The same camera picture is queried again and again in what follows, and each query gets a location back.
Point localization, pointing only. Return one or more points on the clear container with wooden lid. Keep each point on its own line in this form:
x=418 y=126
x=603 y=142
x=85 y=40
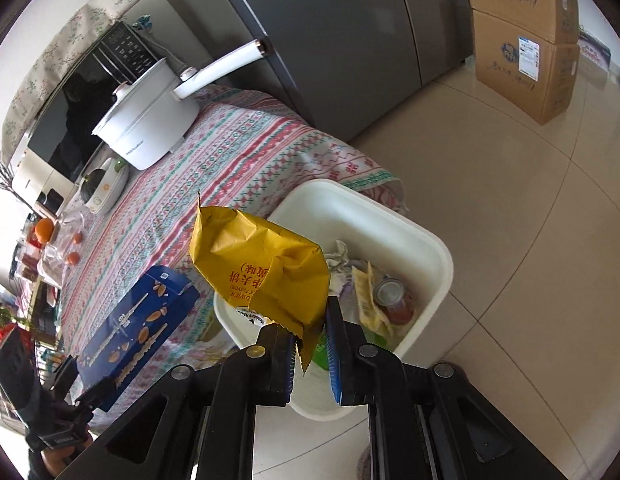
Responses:
x=59 y=250

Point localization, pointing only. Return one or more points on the green plastic bag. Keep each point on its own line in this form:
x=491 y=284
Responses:
x=320 y=355

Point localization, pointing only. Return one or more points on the dark green kabocha squash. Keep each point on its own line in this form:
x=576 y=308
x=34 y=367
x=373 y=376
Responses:
x=94 y=180

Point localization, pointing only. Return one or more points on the dry bare branches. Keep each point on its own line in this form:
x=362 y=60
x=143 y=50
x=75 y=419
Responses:
x=9 y=180

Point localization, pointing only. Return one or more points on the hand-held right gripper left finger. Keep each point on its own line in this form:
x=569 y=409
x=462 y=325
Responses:
x=287 y=360

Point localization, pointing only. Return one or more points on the small red tomato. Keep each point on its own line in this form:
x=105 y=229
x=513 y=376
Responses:
x=72 y=258
x=78 y=237

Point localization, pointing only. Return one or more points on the red cartoon drink can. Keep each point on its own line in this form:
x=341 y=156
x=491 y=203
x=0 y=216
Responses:
x=392 y=302

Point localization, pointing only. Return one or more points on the white electric cooking pot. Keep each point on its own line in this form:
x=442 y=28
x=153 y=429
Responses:
x=149 y=130

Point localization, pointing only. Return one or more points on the yellow snack bag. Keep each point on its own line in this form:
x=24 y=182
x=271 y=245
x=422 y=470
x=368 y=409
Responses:
x=255 y=265

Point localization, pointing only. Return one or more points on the red snack packets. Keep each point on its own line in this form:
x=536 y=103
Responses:
x=2 y=337

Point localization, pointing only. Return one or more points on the white plate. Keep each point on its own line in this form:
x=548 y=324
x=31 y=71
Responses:
x=112 y=202

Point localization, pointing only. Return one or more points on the large orange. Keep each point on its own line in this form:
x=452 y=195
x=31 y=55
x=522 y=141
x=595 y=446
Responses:
x=43 y=230

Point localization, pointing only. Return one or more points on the person's left forearm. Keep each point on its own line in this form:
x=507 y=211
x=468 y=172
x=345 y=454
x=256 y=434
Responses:
x=14 y=385

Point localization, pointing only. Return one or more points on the green leafy plant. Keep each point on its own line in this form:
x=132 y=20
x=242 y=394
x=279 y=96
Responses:
x=2 y=316

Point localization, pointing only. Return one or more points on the floral microwave cover cloth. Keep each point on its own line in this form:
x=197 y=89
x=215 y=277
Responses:
x=64 y=40

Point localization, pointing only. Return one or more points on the white plastic bin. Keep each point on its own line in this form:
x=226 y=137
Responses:
x=350 y=210

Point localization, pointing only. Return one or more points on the glass jar red contents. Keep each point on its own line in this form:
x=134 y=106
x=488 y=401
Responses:
x=29 y=262

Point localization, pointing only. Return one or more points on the blue white flat carton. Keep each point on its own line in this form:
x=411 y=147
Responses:
x=595 y=50

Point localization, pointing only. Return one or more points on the blue biscuit box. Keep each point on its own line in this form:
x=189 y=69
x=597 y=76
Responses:
x=134 y=325

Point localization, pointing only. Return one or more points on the person's left hand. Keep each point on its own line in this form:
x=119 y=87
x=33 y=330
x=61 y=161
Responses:
x=64 y=460

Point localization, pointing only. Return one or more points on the off-white tissue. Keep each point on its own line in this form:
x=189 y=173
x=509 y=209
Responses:
x=342 y=257

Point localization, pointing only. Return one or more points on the striped patterned tablecloth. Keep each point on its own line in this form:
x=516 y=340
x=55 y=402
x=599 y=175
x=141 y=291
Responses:
x=214 y=160

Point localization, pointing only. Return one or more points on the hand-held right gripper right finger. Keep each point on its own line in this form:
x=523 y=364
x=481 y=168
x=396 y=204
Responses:
x=335 y=355

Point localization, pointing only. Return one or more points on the beige snack packet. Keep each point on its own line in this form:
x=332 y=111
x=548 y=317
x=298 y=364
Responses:
x=365 y=300

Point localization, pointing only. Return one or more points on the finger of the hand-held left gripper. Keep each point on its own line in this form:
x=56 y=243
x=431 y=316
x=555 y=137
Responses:
x=64 y=372
x=94 y=395

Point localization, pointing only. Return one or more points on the grey refrigerator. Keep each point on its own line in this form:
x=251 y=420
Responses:
x=340 y=35

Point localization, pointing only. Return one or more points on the black microwave oven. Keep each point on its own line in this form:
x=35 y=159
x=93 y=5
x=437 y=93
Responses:
x=64 y=130

